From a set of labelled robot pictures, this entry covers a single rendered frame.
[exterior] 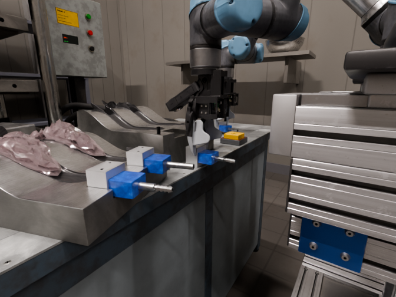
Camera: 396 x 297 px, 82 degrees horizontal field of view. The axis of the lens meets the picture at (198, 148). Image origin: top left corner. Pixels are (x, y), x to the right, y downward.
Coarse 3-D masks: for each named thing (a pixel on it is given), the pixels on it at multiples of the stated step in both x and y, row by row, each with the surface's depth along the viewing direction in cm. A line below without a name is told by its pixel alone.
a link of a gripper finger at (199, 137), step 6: (198, 120) 56; (198, 126) 56; (198, 132) 56; (204, 132) 55; (192, 138) 56; (198, 138) 56; (204, 138) 55; (192, 144) 57; (198, 144) 56; (192, 150) 57
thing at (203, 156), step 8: (200, 144) 62; (200, 152) 59; (208, 152) 59; (216, 152) 60; (192, 160) 60; (200, 160) 59; (208, 160) 58; (216, 160) 59; (224, 160) 57; (232, 160) 56
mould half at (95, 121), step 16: (80, 112) 74; (96, 112) 73; (128, 112) 82; (144, 112) 87; (80, 128) 76; (96, 128) 71; (112, 128) 68; (176, 128) 66; (128, 144) 64; (144, 144) 60; (160, 144) 57; (176, 144) 61; (176, 160) 62
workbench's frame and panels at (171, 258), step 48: (192, 192) 68; (240, 192) 103; (96, 240) 36; (144, 240) 53; (192, 240) 72; (240, 240) 113; (0, 288) 26; (48, 288) 35; (96, 288) 43; (144, 288) 55; (192, 288) 76
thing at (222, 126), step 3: (219, 123) 105; (222, 123) 106; (225, 123) 107; (219, 126) 105; (222, 126) 104; (225, 126) 102; (228, 126) 103; (231, 126) 104; (219, 129) 105; (222, 129) 104; (225, 129) 102; (228, 129) 103; (231, 129) 102; (234, 129) 100; (237, 129) 99; (222, 132) 107; (225, 132) 108
